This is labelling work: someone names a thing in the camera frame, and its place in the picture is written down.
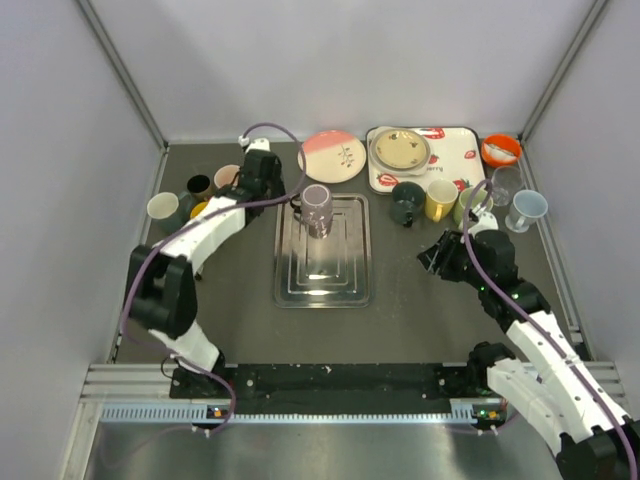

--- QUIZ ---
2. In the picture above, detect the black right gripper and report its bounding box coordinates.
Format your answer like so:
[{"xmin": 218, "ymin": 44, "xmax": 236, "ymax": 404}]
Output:
[{"xmin": 416, "ymin": 229, "xmax": 489, "ymax": 291}]

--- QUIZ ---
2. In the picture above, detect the pink white mug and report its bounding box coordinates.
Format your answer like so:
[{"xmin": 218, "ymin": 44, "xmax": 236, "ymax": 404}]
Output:
[{"xmin": 213, "ymin": 164, "xmax": 240, "ymax": 189}]

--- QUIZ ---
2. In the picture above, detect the light green mug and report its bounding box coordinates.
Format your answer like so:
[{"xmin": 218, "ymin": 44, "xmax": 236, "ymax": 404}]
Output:
[{"xmin": 453, "ymin": 187, "xmax": 493, "ymax": 227}]

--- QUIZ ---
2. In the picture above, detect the mauve purple mug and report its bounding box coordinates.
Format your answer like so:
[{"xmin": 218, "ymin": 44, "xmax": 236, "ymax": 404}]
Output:
[{"xmin": 289, "ymin": 184, "xmax": 333, "ymax": 239}]

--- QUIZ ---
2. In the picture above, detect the pale yellow mug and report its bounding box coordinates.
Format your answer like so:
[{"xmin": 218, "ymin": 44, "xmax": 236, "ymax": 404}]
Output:
[{"xmin": 425, "ymin": 179, "xmax": 459, "ymax": 223}]

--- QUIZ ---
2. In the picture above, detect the dark brown patterned cup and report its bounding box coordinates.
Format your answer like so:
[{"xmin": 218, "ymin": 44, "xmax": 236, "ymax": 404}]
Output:
[{"xmin": 186, "ymin": 174, "xmax": 213, "ymax": 202}]

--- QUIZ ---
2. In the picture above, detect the dark grey green mug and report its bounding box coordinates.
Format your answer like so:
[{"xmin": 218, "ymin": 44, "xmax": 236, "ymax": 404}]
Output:
[{"xmin": 390, "ymin": 181, "xmax": 426, "ymax": 228}]

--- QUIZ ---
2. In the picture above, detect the orange yellow mug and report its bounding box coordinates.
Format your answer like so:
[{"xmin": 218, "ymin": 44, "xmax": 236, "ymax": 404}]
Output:
[{"xmin": 190, "ymin": 201, "xmax": 208, "ymax": 219}]

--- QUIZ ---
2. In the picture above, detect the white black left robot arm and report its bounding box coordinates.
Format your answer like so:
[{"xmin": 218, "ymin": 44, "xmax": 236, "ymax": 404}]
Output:
[{"xmin": 123, "ymin": 149, "xmax": 285, "ymax": 397}]

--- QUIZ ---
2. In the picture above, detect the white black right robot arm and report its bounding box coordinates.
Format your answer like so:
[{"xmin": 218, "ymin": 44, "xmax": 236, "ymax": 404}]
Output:
[{"xmin": 417, "ymin": 230, "xmax": 639, "ymax": 479}]

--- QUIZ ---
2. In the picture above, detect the teal mug white inside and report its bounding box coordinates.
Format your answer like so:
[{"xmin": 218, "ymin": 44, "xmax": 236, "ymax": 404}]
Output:
[{"xmin": 146, "ymin": 191, "xmax": 196, "ymax": 235}]

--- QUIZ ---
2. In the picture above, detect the steel mug tray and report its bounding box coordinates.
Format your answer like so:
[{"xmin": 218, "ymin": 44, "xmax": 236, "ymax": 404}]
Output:
[{"xmin": 274, "ymin": 193, "xmax": 373, "ymax": 309}]

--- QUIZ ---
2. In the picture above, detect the pink cream round plate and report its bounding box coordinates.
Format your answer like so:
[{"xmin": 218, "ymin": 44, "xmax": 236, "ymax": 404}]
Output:
[{"xmin": 302, "ymin": 130, "xmax": 367, "ymax": 184}]

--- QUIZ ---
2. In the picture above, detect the light blue cup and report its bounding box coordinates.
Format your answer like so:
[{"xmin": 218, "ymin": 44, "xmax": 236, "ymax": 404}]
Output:
[{"xmin": 505, "ymin": 190, "xmax": 548, "ymax": 233}]

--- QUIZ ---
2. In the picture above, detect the clear drinking glass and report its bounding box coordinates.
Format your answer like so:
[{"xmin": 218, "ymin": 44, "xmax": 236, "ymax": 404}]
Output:
[{"xmin": 491, "ymin": 166, "xmax": 524, "ymax": 207}]

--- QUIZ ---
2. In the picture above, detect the strawberry pattern square tray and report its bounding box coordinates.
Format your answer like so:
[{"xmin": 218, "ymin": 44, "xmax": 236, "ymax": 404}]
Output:
[{"xmin": 366, "ymin": 126, "xmax": 485, "ymax": 194}]

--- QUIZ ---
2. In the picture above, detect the beige floral bowl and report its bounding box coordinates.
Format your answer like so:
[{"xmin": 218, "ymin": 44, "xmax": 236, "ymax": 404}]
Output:
[{"xmin": 370, "ymin": 127, "xmax": 431, "ymax": 176}]

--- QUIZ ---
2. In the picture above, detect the orange bowl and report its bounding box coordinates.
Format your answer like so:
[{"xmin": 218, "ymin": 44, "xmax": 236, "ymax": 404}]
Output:
[{"xmin": 481, "ymin": 134, "xmax": 522, "ymax": 168}]

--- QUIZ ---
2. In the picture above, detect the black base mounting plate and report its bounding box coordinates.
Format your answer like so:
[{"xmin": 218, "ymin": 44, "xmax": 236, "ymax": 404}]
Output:
[{"xmin": 169, "ymin": 361, "xmax": 501, "ymax": 416}]

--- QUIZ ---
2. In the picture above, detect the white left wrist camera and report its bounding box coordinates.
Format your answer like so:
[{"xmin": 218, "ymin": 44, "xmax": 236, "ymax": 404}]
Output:
[{"xmin": 238, "ymin": 135, "xmax": 271, "ymax": 152}]

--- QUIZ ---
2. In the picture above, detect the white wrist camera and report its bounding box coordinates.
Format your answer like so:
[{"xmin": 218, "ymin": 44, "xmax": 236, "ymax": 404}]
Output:
[
  {"xmin": 468, "ymin": 211, "xmax": 499, "ymax": 236},
  {"xmin": 238, "ymin": 135, "xmax": 271, "ymax": 152}
]

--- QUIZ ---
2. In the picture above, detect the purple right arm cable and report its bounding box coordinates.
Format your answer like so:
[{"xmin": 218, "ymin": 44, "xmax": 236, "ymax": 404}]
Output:
[{"xmin": 460, "ymin": 178, "xmax": 639, "ymax": 480}]

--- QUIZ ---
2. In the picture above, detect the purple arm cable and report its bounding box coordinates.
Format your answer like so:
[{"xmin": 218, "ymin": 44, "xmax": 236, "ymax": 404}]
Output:
[
  {"xmin": 119, "ymin": 122, "xmax": 308, "ymax": 439},
  {"xmin": 460, "ymin": 178, "xmax": 639, "ymax": 480}
]

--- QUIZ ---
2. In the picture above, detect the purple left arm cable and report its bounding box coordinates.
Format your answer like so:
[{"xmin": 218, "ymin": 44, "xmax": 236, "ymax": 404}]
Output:
[{"xmin": 119, "ymin": 122, "xmax": 308, "ymax": 439}]

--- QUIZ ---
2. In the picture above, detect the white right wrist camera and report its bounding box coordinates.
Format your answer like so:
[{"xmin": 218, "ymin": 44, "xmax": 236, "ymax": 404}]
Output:
[{"xmin": 468, "ymin": 211, "xmax": 499, "ymax": 236}]

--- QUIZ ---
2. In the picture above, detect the grey slotted cable duct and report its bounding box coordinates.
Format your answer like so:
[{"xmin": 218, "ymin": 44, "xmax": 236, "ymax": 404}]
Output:
[{"xmin": 100, "ymin": 403, "xmax": 477, "ymax": 425}]

